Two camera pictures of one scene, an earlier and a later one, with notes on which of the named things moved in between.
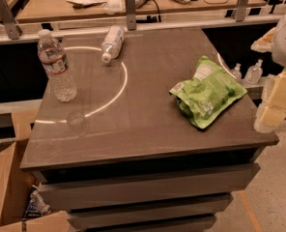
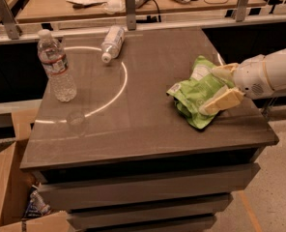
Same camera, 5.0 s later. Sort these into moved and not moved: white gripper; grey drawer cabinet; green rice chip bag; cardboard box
Moved: white gripper
Not moved: grey drawer cabinet; cardboard box; green rice chip bag
